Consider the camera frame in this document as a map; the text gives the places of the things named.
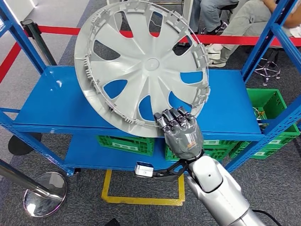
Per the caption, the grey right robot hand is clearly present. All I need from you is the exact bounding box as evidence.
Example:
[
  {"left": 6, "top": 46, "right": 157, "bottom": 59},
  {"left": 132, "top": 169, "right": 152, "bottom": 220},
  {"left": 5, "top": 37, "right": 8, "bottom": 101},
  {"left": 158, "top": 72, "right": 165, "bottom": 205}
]
[{"left": 154, "top": 106, "right": 204, "bottom": 161}]

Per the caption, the grey plastic wheel cover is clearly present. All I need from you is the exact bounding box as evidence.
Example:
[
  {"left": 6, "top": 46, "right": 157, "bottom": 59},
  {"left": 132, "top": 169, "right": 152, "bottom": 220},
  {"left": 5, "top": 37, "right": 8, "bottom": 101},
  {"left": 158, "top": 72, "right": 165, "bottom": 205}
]
[{"left": 74, "top": 0, "right": 210, "bottom": 138}]

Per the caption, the blue metal shelf rack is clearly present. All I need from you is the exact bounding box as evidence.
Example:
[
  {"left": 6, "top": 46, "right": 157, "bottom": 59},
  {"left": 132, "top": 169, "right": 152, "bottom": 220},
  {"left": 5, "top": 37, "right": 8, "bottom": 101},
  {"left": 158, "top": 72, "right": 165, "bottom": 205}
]
[{"left": 0, "top": 0, "right": 301, "bottom": 177}]

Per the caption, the red barrier belt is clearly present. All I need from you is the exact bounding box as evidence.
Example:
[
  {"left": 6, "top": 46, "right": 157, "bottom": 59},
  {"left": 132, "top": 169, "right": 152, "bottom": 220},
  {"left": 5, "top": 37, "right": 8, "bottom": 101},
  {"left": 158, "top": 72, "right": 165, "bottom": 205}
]
[
  {"left": 0, "top": 42, "right": 22, "bottom": 84},
  {"left": 37, "top": 25, "right": 301, "bottom": 48}
]

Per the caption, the chrome stool base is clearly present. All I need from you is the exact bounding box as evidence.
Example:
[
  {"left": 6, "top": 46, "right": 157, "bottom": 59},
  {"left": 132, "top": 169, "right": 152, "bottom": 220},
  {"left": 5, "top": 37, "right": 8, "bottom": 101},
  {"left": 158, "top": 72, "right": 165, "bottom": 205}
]
[{"left": 253, "top": 49, "right": 281, "bottom": 87}]

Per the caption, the black chair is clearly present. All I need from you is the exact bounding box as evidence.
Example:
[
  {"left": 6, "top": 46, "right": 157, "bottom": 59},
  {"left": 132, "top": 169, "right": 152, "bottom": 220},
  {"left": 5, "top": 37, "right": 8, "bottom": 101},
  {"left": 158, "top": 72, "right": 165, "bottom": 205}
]
[{"left": 219, "top": 3, "right": 239, "bottom": 23}]

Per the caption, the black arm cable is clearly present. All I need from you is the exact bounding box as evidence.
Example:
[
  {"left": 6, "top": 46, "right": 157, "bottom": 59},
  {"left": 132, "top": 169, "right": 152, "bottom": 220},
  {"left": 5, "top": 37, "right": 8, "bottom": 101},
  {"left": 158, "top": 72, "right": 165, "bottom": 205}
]
[{"left": 252, "top": 209, "right": 282, "bottom": 226}]

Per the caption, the chrome stanchion post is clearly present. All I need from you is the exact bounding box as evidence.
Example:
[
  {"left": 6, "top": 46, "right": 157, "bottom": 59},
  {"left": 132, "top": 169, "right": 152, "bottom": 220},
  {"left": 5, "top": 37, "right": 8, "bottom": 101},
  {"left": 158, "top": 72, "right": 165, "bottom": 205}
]
[{"left": 0, "top": 158, "right": 68, "bottom": 218}]

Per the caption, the black stanchion post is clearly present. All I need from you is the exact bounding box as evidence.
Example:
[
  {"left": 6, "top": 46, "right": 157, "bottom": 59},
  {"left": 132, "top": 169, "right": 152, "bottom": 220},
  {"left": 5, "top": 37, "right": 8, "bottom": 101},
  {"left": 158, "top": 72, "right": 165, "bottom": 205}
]
[{"left": 8, "top": 19, "right": 57, "bottom": 156}]

